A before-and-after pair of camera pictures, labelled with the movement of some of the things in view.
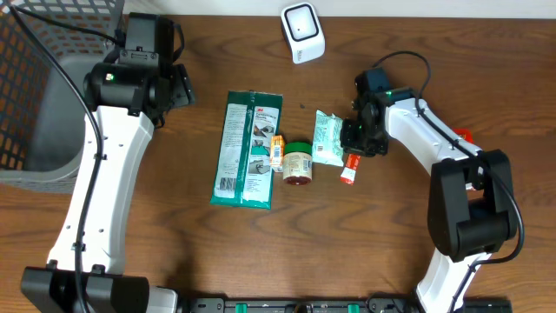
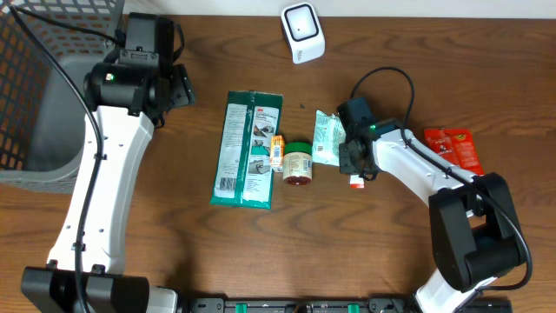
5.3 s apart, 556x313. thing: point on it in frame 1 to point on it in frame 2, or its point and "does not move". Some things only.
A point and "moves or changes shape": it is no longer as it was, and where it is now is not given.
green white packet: x=246 y=149 does not move
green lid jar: x=297 y=163 does not move
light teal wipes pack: x=327 y=148 does not move
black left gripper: x=182 y=90 does not move
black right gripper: x=350 y=145 to x=346 y=165
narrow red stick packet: x=351 y=167 moves or changes shape
